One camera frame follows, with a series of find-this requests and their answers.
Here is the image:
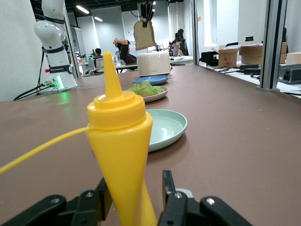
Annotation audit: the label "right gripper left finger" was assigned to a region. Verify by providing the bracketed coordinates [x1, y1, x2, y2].
[0, 177, 112, 226]

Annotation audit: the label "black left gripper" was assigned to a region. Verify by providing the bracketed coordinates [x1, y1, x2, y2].
[140, 0, 156, 27]

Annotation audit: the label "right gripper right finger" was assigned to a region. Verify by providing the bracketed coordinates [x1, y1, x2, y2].
[157, 169, 253, 226]

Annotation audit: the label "brown toast bread slice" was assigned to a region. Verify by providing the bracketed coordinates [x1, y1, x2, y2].
[133, 20, 156, 50]

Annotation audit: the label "green lettuce leaf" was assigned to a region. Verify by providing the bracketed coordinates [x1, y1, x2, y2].
[128, 81, 165, 97]

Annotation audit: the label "yellow squeeze bottle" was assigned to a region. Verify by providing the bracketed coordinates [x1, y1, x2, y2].
[0, 50, 158, 226]

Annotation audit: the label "blue plate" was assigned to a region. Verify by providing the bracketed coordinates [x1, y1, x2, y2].
[133, 75, 170, 86]

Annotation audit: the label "beige plate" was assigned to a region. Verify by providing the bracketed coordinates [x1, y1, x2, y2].
[128, 86, 169, 103]

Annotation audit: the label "mint green plate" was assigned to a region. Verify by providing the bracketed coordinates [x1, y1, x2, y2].
[145, 109, 188, 153]

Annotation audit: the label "white toaster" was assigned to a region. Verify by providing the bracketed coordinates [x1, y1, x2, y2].
[136, 47, 174, 78]

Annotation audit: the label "white office chair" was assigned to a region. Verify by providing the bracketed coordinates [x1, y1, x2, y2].
[93, 57, 105, 74]

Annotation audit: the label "black equipment case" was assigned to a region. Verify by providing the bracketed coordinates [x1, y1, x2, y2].
[200, 51, 220, 67]

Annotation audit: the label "open cardboard box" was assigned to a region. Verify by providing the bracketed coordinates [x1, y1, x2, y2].
[211, 42, 243, 68]

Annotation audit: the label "closed cardboard box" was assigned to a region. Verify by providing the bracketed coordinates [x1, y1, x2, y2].
[239, 43, 288, 65]

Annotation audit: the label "black power adapter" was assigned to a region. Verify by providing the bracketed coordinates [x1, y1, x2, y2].
[239, 64, 261, 75]

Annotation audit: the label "small tan cardboard box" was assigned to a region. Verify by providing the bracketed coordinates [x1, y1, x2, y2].
[285, 51, 301, 65]

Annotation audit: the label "grey power supply unit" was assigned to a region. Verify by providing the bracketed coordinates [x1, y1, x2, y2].
[278, 63, 301, 84]

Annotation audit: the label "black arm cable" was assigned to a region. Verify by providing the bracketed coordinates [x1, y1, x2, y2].
[128, 0, 140, 18]

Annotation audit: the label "aluminium frame profile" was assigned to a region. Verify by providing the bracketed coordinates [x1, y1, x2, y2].
[63, 9, 79, 80]
[192, 0, 199, 66]

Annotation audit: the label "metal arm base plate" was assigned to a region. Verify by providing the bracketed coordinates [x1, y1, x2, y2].
[37, 85, 82, 95]

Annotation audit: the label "black base cable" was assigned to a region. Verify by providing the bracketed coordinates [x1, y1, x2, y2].
[13, 81, 58, 101]

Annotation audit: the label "grey metal post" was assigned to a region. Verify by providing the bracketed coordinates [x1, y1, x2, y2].
[258, 0, 288, 89]

